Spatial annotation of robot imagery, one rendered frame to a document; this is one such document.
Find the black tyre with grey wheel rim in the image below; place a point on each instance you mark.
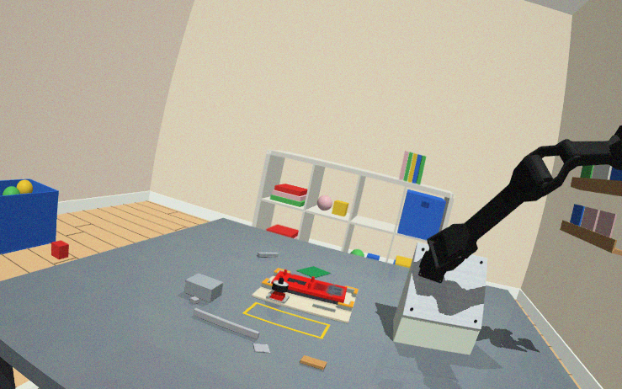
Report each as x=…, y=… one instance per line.
x=280, y=287

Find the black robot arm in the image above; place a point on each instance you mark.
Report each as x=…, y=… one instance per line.
x=530, y=181

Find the green flat square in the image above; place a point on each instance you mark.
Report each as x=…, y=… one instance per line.
x=313, y=271

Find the tan rectangular block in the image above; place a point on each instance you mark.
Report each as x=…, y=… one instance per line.
x=307, y=360

